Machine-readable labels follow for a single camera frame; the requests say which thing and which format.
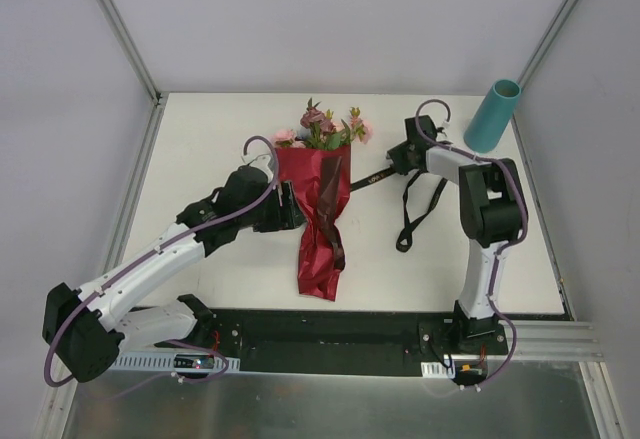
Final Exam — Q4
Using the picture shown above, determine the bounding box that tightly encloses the white right cable duct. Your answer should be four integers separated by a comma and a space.
420, 362, 456, 380

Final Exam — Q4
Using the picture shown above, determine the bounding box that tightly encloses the teal cone vase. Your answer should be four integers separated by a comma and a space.
463, 79, 521, 153

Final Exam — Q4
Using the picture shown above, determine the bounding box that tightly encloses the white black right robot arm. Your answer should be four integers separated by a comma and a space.
387, 115, 528, 354

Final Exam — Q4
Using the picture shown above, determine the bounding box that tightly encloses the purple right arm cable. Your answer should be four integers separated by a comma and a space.
415, 98, 531, 400

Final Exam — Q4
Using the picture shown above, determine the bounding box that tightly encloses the white cable duct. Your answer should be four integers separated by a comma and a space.
420, 362, 456, 380
110, 351, 240, 373

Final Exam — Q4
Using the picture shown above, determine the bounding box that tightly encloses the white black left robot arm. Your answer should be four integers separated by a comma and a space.
43, 165, 305, 383

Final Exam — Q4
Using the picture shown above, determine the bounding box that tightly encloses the red flower bouquet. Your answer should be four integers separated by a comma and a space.
272, 99, 373, 301

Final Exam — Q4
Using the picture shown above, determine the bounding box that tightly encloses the black ribbon gold lettering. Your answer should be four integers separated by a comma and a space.
350, 166, 448, 253

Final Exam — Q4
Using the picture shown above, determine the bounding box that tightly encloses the white left cable duct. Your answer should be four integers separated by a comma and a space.
110, 351, 240, 373

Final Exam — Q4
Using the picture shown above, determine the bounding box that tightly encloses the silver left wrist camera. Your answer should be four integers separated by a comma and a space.
244, 154, 275, 181

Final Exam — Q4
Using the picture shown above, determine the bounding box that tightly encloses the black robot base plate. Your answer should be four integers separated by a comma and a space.
184, 309, 508, 377

